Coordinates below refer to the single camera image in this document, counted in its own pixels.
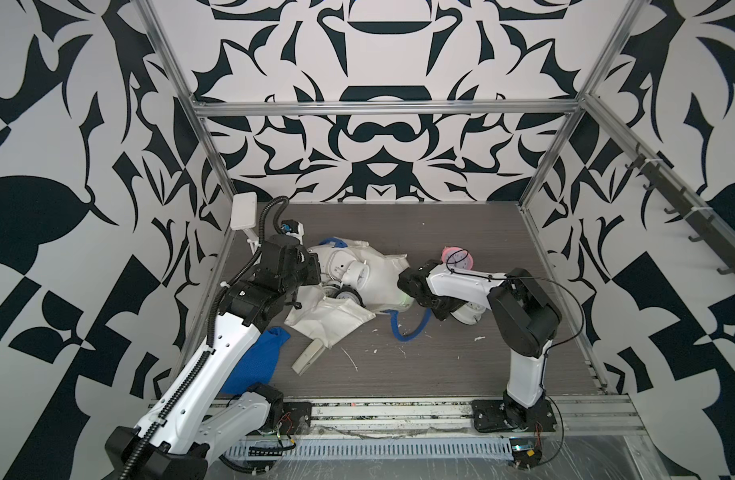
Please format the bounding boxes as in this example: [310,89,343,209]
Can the pink alarm clock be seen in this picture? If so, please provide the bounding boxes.
[441,246,475,270]

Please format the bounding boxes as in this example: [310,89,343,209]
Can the white canvas bag blue handles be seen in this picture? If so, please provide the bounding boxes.
[284,237,415,348]

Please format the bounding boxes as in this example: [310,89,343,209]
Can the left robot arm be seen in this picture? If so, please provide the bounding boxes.
[105,233,320,479]

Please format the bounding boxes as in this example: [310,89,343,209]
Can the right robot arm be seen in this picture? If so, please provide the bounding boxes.
[397,260,563,414]

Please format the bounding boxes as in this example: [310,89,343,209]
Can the white alarm clock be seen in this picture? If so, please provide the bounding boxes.
[340,261,371,291]

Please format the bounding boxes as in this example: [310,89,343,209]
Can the small black alarm clock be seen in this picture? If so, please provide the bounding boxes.
[333,286,364,307]

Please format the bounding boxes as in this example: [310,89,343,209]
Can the beige rectangular block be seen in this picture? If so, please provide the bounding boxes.
[291,339,327,376]

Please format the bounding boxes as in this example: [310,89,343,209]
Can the blue cloth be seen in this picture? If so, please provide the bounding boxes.
[219,327,291,396]

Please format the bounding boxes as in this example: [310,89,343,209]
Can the small green circuit board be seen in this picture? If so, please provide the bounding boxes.
[509,438,543,470]

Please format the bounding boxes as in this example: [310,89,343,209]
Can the black hook rack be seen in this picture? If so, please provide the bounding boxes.
[627,143,735,276]

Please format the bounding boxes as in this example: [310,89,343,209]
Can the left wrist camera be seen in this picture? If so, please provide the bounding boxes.
[280,219,304,244]

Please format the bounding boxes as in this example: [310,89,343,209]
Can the white box on bracket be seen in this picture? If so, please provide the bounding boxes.
[229,192,257,231]

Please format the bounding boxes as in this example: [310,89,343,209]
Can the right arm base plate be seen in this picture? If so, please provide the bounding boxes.
[471,395,557,433]

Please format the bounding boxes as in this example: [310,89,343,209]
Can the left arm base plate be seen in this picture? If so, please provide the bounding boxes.
[251,401,313,436]

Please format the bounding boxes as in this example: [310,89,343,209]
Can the white slotted cable duct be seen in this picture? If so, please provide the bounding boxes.
[225,438,513,462]

